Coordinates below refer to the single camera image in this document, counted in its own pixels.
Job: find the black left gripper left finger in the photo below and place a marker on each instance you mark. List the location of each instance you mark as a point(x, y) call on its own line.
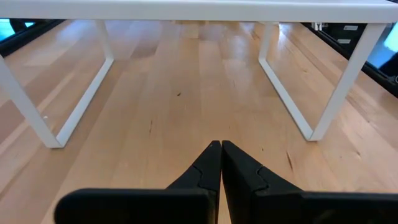
point(205, 177)

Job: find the white perforated metal shelf riser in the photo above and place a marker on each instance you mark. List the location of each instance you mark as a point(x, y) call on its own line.
point(199, 11)

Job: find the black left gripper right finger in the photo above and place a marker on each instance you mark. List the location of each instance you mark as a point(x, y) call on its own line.
point(245, 186)

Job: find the black box white labels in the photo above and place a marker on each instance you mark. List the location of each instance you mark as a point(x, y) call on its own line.
point(335, 34)

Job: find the tablet with bright screen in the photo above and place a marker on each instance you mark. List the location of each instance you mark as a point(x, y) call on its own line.
point(391, 42)

